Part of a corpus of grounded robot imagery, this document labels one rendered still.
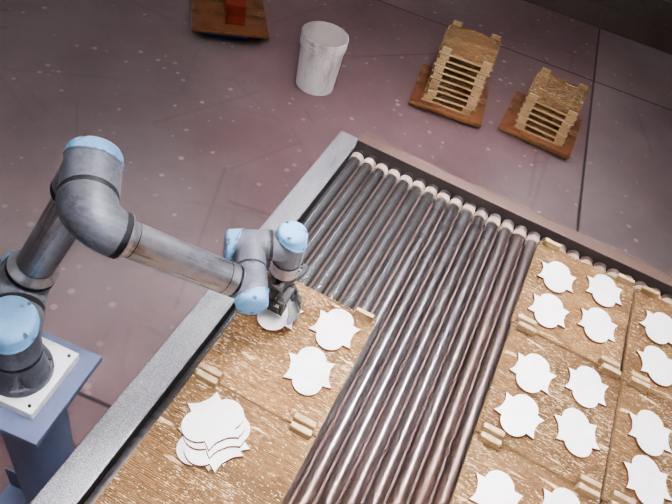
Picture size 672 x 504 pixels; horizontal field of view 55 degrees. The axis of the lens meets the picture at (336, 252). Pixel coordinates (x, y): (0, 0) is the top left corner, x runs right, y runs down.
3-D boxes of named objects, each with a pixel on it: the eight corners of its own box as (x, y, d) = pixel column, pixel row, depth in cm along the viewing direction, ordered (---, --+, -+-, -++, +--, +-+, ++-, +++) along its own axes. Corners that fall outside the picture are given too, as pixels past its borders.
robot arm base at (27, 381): (-29, 377, 154) (-37, 355, 147) (19, 333, 164) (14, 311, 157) (22, 409, 152) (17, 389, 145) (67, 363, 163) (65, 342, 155)
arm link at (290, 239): (273, 217, 153) (308, 218, 155) (267, 247, 162) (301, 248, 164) (275, 242, 148) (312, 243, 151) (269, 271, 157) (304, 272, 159)
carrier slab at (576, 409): (473, 431, 172) (479, 424, 168) (510, 326, 199) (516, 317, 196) (597, 498, 166) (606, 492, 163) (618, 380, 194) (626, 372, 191)
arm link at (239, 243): (227, 257, 145) (275, 258, 148) (225, 220, 152) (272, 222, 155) (224, 278, 151) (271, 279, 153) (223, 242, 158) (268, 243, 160)
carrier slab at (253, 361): (194, 373, 166) (194, 370, 165) (270, 271, 193) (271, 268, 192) (315, 438, 161) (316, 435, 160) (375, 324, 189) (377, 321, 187)
